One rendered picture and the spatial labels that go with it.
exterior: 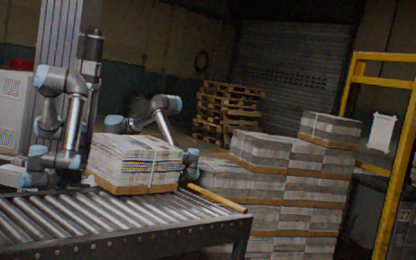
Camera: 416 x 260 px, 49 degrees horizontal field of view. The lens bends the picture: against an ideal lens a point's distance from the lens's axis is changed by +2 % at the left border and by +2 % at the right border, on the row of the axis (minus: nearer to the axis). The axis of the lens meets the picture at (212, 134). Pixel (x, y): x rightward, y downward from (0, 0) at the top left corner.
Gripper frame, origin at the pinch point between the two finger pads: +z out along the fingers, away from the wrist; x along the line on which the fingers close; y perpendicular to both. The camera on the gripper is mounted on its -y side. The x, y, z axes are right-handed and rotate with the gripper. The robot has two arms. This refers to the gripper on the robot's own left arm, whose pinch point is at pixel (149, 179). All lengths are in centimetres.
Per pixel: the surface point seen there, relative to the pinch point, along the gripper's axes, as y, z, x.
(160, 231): 0, 41, 63
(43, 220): 0, 78, 40
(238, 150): 13, -93, -19
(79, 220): 0, 65, 43
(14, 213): 0, 84, 30
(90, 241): 0, 71, 63
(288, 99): 32, -733, -443
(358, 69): 90, -215, -8
